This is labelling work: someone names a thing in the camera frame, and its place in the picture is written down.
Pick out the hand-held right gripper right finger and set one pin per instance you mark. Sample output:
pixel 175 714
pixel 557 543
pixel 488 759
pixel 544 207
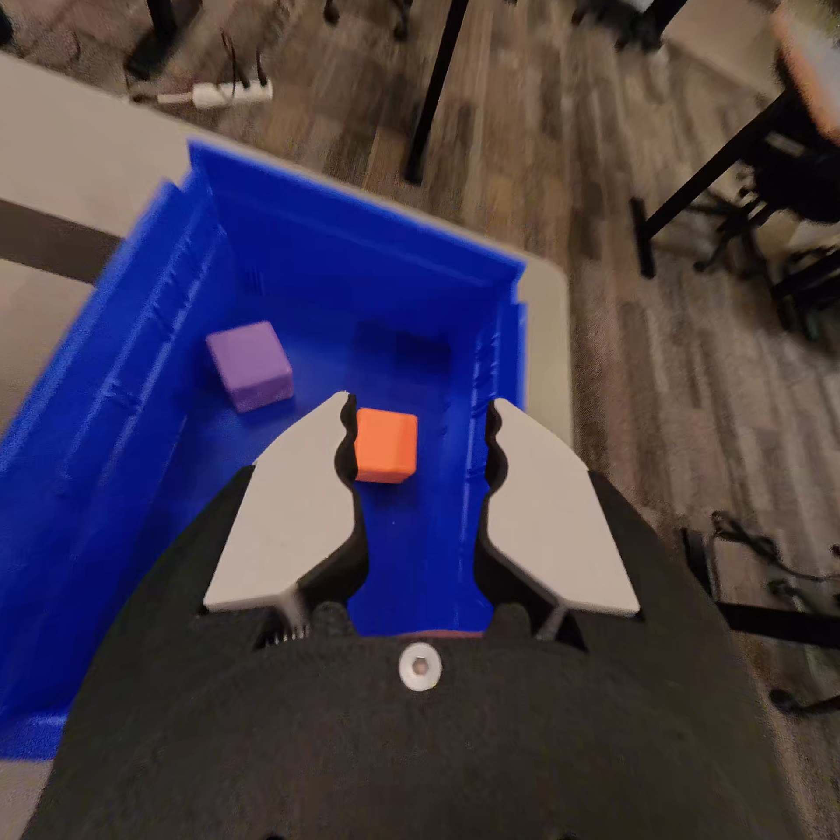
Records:
pixel 558 525

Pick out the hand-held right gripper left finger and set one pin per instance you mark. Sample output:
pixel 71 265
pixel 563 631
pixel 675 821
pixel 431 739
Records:
pixel 289 518

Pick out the orange cube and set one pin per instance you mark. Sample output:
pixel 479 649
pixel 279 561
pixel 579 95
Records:
pixel 387 446

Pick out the purple cube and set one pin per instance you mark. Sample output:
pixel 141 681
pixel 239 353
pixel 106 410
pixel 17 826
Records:
pixel 249 367

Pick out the blue plastic bin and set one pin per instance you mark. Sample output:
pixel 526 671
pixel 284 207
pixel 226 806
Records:
pixel 131 525

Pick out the white power strip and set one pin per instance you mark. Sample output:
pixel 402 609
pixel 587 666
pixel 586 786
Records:
pixel 223 95

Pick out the black table leg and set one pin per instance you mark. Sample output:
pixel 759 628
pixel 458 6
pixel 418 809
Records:
pixel 436 85

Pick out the black table frame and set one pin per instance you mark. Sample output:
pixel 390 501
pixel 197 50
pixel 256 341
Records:
pixel 709 177

